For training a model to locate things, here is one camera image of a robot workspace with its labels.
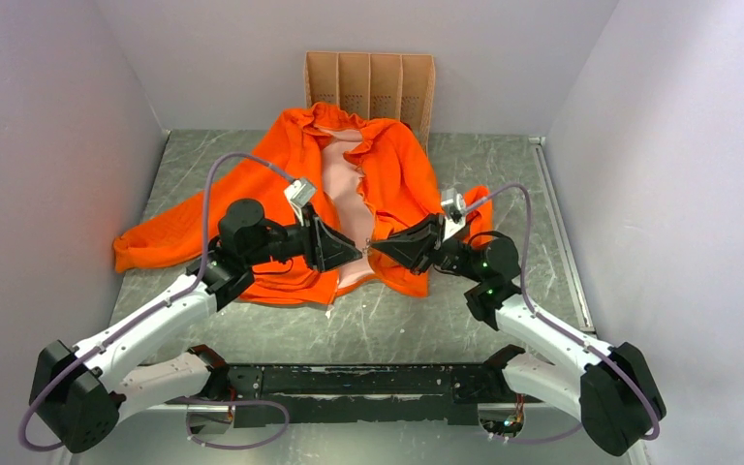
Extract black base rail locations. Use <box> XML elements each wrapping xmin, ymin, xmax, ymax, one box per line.
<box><xmin>196</xmin><ymin>362</ymin><xmax>537</xmax><ymax>428</ymax></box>

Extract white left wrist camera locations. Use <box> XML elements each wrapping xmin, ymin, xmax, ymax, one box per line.
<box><xmin>284</xmin><ymin>178</ymin><xmax>317</xmax><ymax>209</ymax></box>

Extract tan perforated organizer rack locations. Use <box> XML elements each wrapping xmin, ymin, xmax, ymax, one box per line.
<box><xmin>303</xmin><ymin>51</ymin><xmax>436</xmax><ymax>149</ymax></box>

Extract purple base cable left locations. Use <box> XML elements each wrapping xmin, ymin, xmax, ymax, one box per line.
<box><xmin>179</xmin><ymin>397</ymin><xmax>291</xmax><ymax>451</ymax></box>

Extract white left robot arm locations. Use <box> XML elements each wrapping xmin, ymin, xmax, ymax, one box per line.
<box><xmin>22</xmin><ymin>199</ymin><xmax>361</xmax><ymax>453</ymax></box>

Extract orange jacket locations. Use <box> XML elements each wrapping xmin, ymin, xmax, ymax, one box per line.
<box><xmin>112</xmin><ymin>102</ymin><xmax>494</xmax><ymax>307</ymax></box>

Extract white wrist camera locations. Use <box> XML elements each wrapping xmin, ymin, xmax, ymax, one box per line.
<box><xmin>441</xmin><ymin>188</ymin><xmax>468</xmax><ymax>242</ymax></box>
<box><xmin>284</xmin><ymin>178</ymin><xmax>317</xmax><ymax>209</ymax></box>

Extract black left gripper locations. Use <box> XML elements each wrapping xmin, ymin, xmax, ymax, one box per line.
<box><xmin>245</xmin><ymin>202</ymin><xmax>363</xmax><ymax>273</ymax></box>

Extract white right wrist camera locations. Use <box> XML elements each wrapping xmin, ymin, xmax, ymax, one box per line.
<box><xmin>441</xmin><ymin>188</ymin><xmax>468</xmax><ymax>242</ymax></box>

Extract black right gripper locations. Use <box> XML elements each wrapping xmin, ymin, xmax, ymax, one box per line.
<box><xmin>372</xmin><ymin>212</ymin><xmax>485</xmax><ymax>284</ymax></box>

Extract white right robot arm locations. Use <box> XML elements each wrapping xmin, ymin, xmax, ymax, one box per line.
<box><xmin>370</xmin><ymin>215</ymin><xmax>667</xmax><ymax>456</ymax></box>

